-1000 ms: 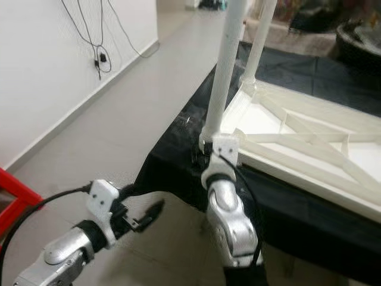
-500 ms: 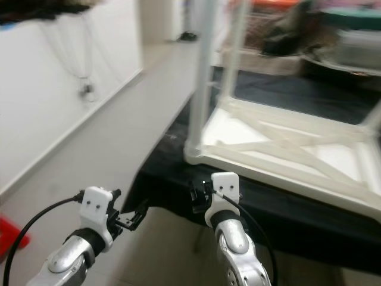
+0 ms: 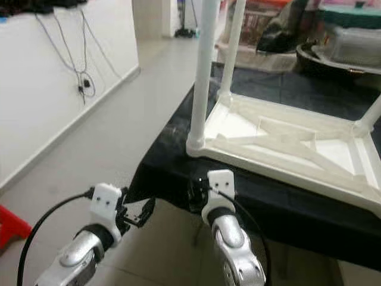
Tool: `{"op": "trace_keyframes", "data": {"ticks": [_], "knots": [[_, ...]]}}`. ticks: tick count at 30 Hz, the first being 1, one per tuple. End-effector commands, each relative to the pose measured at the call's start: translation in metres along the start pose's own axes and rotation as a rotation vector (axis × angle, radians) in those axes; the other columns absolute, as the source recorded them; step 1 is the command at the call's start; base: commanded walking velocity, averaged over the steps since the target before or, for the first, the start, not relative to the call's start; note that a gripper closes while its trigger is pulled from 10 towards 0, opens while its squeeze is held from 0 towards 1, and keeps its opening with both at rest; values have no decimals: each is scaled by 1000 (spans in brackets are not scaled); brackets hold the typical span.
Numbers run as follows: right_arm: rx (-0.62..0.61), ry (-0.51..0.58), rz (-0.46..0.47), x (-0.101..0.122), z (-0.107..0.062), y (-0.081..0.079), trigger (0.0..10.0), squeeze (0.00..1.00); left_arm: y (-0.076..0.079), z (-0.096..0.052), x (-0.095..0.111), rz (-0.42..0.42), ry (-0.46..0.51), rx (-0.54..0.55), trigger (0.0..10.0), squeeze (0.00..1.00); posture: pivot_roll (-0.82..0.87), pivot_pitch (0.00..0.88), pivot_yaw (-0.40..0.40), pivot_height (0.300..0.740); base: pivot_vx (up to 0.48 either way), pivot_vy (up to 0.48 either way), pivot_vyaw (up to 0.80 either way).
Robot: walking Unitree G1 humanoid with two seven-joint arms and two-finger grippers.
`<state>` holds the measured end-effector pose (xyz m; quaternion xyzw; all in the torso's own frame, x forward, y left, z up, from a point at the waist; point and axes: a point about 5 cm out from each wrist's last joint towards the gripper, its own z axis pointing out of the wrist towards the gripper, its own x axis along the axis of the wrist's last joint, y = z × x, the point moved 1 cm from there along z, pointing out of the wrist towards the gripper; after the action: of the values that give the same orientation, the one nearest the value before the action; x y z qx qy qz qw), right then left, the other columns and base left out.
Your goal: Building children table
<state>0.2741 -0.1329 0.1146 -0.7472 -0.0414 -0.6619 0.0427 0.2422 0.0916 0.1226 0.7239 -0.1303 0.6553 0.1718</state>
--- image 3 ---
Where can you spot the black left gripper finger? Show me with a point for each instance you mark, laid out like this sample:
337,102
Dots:
146,210

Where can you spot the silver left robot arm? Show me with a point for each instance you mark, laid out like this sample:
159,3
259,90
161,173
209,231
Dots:
74,259

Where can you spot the black tablecloth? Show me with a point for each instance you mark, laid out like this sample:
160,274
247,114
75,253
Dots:
166,173

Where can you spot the white plastic table top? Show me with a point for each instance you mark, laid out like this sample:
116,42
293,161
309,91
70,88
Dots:
286,149

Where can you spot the red stool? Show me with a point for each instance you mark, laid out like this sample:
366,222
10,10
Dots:
13,226

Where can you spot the black power adapter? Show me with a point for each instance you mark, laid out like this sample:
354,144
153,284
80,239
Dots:
89,84

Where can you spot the small black floor appliance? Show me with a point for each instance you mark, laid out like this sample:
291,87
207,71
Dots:
184,33

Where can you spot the large black bowl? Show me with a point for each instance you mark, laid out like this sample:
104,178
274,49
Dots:
315,62

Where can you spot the white appliance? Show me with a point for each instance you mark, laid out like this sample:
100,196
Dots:
190,12

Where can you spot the glossy black bag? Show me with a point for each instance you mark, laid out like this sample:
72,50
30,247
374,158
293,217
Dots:
283,30

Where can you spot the orange lidded storage box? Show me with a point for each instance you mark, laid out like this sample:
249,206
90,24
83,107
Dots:
271,2

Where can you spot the black electronic equipment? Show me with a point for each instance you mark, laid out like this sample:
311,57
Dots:
36,5

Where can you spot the green round pot lid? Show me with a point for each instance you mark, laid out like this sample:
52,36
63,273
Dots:
351,15

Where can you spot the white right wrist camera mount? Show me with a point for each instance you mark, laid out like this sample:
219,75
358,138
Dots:
220,187

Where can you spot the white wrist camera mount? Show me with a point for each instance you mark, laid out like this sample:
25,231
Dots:
107,202
220,187

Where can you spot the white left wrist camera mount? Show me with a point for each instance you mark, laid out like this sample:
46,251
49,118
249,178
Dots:
107,202

